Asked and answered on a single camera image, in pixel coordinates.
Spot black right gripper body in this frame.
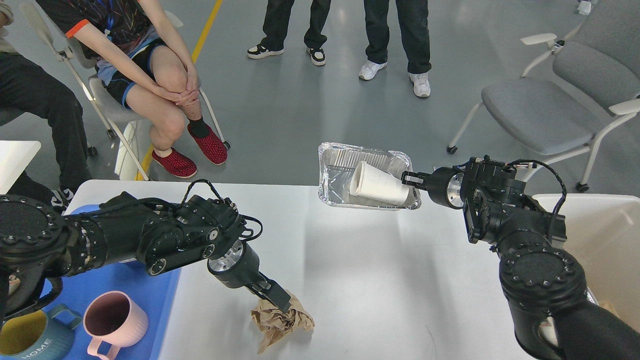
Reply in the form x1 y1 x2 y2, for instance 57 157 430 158
425 167 464 210

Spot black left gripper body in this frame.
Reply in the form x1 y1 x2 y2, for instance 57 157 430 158
206 240 263 291

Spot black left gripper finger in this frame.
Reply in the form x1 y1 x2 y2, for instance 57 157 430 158
245 272 291 313

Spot brown paper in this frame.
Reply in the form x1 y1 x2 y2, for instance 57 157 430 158
250 291 315 354
598 300 624 322

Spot white paper cup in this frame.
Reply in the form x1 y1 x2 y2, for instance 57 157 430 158
349 161 410 206

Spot aluminium foil tray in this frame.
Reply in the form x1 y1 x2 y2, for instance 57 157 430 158
318 142 422 211

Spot pink ribbed mug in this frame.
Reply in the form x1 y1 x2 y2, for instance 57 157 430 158
82 291 149 360

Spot teal mug yellow inside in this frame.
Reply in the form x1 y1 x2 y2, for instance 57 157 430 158
0 304 82 360

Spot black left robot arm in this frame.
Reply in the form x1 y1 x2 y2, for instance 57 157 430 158
0 192 291 321

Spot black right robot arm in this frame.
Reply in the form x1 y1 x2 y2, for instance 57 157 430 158
401 156 640 360

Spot grey office chair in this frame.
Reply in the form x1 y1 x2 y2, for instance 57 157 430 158
446 0 640 193

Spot blue plastic tray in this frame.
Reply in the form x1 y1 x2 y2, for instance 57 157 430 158
35 204 183 360

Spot white plastic bin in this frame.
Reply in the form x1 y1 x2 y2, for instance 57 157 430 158
560 193 640 331

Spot brown paper inside bin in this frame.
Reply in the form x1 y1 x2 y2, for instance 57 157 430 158
598 300 624 322

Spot standing person black white sneakers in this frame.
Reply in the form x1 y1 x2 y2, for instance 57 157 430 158
246 0 333 67

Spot seated person black shirt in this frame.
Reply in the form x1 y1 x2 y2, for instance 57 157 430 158
36 0 229 179

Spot white side table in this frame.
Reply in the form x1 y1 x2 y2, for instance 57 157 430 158
0 140 41 194

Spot person in black trousers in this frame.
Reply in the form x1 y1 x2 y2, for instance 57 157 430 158
0 1 92 214

